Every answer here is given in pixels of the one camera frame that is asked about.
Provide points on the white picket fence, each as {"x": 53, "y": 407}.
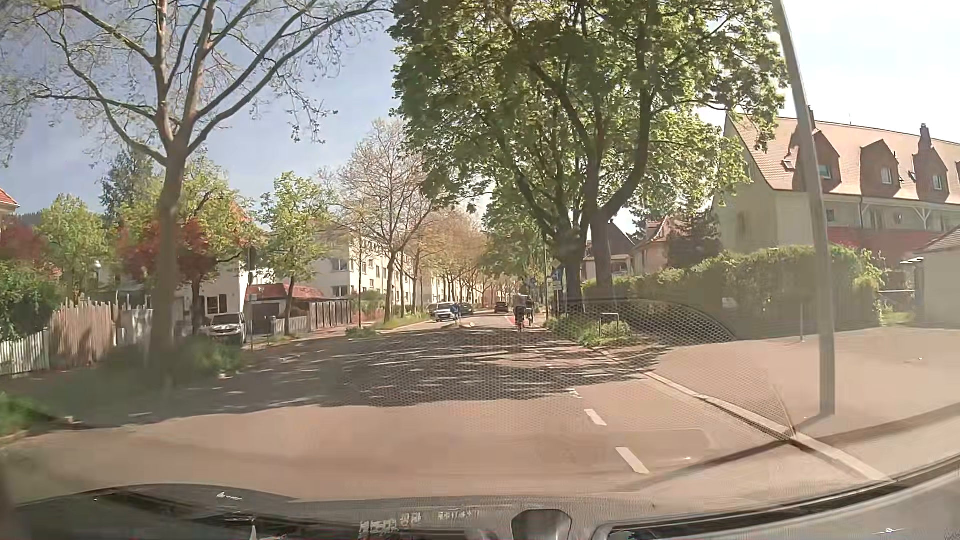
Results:
{"x": 22, "y": 354}

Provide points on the row of trees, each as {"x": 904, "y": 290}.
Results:
{"x": 388, "y": 285}

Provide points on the slender green tree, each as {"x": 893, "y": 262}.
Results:
{"x": 289, "y": 300}

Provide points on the green bush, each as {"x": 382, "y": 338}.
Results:
{"x": 22, "y": 300}

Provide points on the road markings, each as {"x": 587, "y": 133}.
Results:
{"x": 632, "y": 460}

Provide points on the light green tree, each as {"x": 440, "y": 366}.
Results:
{"x": 71, "y": 240}

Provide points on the white apartment building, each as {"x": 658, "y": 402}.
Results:
{"x": 360, "y": 274}

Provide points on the white car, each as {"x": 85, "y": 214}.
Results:
{"x": 444, "y": 312}

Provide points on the small pale building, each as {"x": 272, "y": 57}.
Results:
{"x": 941, "y": 289}

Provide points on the green hedge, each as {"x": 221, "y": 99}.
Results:
{"x": 750, "y": 285}

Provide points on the grass strip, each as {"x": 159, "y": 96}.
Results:
{"x": 19, "y": 412}

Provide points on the garage with red roof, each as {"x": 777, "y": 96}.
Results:
{"x": 281, "y": 294}

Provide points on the dark car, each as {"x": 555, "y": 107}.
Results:
{"x": 501, "y": 307}
{"x": 466, "y": 308}

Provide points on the brown wooden fence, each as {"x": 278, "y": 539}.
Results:
{"x": 82, "y": 330}

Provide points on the large green leafy tree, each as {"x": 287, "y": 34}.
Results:
{"x": 602, "y": 255}

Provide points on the silver parked car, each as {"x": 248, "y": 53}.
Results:
{"x": 225, "y": 327}

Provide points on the house with dark roof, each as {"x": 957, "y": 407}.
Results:
{"x": 651, "y": 253}

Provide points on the wooden slat fence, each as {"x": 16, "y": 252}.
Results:
{"x": 330, "y": 312}

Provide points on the cream building with orange roof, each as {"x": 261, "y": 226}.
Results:
{"x": 765, "y": 214}

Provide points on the car's own bonnet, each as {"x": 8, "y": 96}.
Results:
{"x": 825, "y": 517}

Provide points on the grey asphalt road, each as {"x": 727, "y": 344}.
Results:
{"x": 450, "y": 435}

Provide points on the grass verge with weeds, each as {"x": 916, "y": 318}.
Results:
{"x": 195, "y": 358}

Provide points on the metal hoop rail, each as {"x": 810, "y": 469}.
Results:
{"x": 610, "y": 315}

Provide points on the grey paved pavement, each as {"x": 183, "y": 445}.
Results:
{"x": 885, "y": 367}

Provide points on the large bare tree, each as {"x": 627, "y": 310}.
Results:
{"x": 165, "y": 285}

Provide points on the tall grey pole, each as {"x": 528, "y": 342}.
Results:
{"x": 817, "y": 247}

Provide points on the road sign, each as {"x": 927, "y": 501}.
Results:
{"x": 556, "y": 279}

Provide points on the red-leaved tree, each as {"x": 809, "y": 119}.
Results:
{"x": 196, "y": 300}

